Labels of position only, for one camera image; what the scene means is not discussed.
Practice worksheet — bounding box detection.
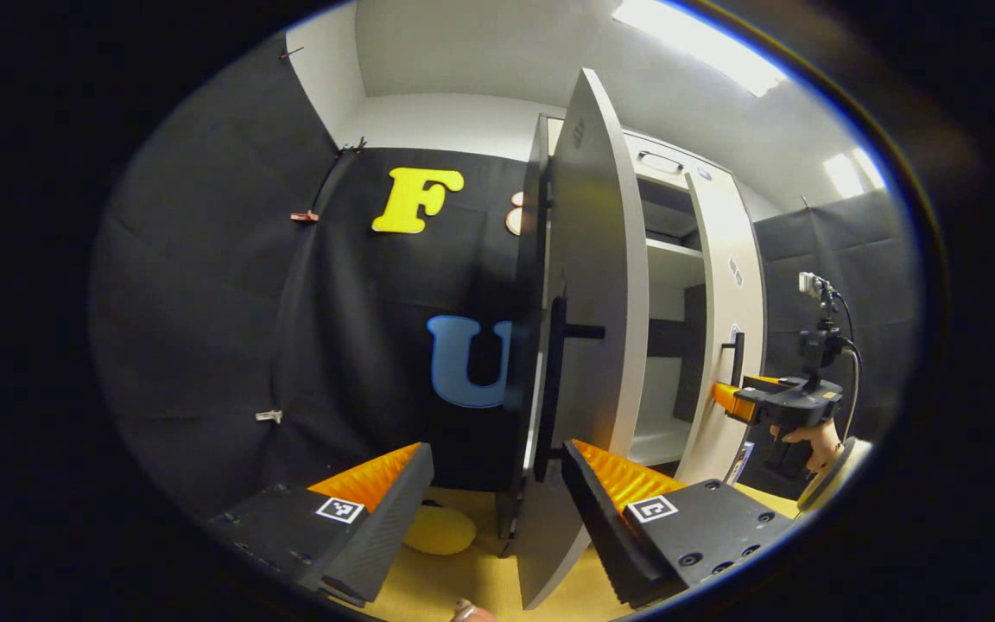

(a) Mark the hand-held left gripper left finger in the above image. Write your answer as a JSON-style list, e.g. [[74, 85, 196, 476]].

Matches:
[[202, 441, 435, 606]]

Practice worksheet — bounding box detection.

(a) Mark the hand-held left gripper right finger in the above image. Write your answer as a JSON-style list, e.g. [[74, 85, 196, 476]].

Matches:
[[560, 437, 798, 611]]

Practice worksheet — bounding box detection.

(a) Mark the yellow round coaster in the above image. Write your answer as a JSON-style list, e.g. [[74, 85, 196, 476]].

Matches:
[[401, 505, 478, 556]]

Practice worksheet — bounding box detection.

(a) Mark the grey cabinet door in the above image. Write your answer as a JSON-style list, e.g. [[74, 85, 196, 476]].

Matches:
[[515, 67, 650, 611], [683, 168, 766, 485]]

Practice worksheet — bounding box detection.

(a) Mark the grey cabinet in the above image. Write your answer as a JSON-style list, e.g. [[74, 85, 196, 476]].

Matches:
[[497, 111, 736, 554]]

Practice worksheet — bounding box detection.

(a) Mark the white cabinet shelf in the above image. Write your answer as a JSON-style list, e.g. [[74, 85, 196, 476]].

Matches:
[[646, 238, 706, 260]]

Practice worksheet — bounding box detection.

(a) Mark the small white printed item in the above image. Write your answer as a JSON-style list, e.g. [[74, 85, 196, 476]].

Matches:
[[725, 441, 756, 486]]

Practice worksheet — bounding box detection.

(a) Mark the small ceiling light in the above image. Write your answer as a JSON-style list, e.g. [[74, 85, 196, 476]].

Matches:
[[824, 147, 887, 200]]

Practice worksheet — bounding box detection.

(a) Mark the black backdrop cloth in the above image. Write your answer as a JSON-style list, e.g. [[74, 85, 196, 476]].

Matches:
[[90, 35, 923, 519]]

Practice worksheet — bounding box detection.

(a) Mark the long ceiling light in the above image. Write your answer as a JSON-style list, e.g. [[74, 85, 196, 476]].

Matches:
[[610, 0, 788, 98]]

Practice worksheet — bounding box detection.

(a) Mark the black cable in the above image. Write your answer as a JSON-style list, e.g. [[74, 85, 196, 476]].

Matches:
[[833, 292, 863, 441]]

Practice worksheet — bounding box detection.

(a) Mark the grey drawer with handle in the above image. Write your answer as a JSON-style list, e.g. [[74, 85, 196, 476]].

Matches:
[[623, 130, 736, 191]]

